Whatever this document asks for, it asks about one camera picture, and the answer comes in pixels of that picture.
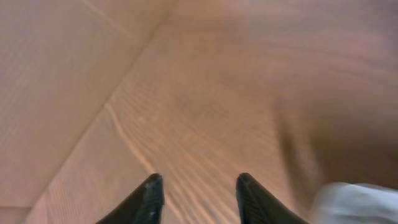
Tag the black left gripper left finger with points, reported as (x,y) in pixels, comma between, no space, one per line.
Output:
(142,206)

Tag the white t-shirt black print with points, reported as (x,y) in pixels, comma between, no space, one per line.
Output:
(343,203)

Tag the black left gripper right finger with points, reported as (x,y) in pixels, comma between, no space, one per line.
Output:
(258,206)

